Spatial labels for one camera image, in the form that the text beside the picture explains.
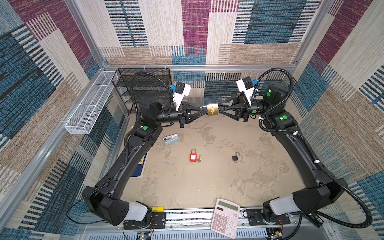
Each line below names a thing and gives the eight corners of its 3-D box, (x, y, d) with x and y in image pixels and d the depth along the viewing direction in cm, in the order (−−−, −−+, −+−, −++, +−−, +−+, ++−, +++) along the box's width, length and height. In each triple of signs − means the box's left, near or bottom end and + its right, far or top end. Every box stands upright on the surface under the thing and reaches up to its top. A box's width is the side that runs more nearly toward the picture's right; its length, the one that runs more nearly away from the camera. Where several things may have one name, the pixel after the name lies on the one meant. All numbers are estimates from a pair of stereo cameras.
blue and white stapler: (165, 145, 102) (164, 143, 100) (163, 139, 105) (162, 138, 103) (180, 140, 105) (179, 138, 103) (177, 135, 108) (177, 133, 106)
